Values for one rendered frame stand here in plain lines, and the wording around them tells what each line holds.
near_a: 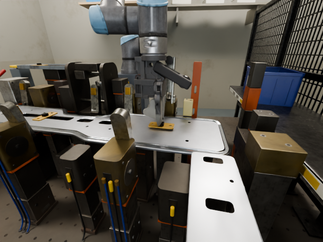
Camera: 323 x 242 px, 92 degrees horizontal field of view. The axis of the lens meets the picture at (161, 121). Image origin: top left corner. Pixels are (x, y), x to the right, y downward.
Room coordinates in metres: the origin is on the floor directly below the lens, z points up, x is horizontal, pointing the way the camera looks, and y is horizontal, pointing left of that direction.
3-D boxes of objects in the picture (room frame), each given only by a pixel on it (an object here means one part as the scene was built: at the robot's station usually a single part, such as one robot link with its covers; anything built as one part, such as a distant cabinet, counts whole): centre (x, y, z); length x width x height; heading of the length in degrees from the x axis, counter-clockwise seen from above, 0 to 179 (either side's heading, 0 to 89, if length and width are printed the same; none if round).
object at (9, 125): (0.37, 0.44, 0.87); 0.12 x 0.07 x 0.35; 168
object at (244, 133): (0.40, -0.26, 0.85); 0.12 x 0.03 x 0.30; 168
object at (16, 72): (1.00, 0.86, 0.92); 0.08 x 0.08 x 0.44; 78
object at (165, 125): (0.47, 0.00, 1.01); 0.08 x 0.04 x 0.01; 78
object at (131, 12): (0.57, 0.05, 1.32); 0.11 x 0.11 x 0.08; 4
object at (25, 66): (0.94, 0.61, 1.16); 0.37 x 0.14 x 0.02; 78
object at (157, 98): (0.45, 0.01, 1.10); 0.05 x 0.02 x 0.09; 168
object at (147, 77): (0.48, 0.03, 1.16); 0.09 x 0.08 x 0.12; 78
